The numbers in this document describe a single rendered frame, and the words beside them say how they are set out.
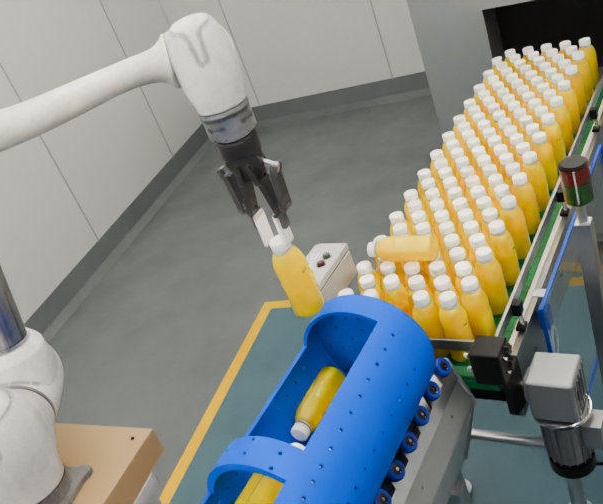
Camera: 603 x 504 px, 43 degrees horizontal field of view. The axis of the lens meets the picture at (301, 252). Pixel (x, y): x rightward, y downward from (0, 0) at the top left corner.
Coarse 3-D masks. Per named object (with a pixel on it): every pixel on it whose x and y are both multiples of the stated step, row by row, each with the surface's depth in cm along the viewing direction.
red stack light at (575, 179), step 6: (588, 168) 170; (564, 174) 170; (570, 174) 169; (576, 174) 169; (582, 174) 169; (588, 174) 170; (564, 180) 172; (570, 180) 170; (576, 180) 170; (582, 180) 170; (588, 180) 171; (570, 186) 171; (576, 186) 171
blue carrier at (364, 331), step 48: (336, 336) 171; (384, 336) 152; (288, 384) 164; (384, 384) 145; (288, 432) 162; (336, 432) 135; (384, 432) 141; (240, 480) 150; (288, 480) 126; (336, 480) 130
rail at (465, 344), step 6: (432, 342) 181; (438, 342) 180; (444, 342) 179; (450, 342) 178; (456, 342) 177; (462, 342) 176; (468, 342) 176; (438, 348) 181; (444, 348) 180; (450, 348) 179; (456, 348) 178; (462, 348) 178; (468, 348) 177
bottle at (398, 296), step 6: (396, 288) 189; (402, 288) 189; (384, 294) 191; (390, 294) 189; (396, 294) 189; (402, 294) 189; (384, 300) 192; (390, 300) 189; (396, 300) 189; (402, 300) 189; (396, 306) 190; (402, 306) 190; (408, 306) 191; (408, 312) 191
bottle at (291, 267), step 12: (288, 252) 147; (300, 252) 148; (276, 264) 147; (288, 264) 146; (300, 264) 147; (288, 276) 148; (300, 276) 148; (312, 276) 151; (288, 288) 150; (300, 288) 149; (312, 288) 151; (300, 300) 151; (312, 300) 152; (324, 300) 155; (300, 312) 153; (312, 312) 153
